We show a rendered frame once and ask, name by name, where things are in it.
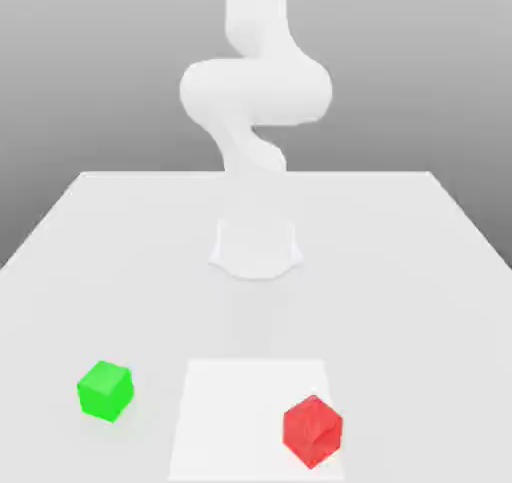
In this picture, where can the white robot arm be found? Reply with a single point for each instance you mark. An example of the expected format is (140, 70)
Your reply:
(256, 91)

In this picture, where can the small green cube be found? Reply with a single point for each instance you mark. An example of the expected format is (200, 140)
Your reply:
(104, 391)

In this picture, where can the small red cube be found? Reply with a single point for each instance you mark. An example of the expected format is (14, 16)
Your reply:
(312, 431)

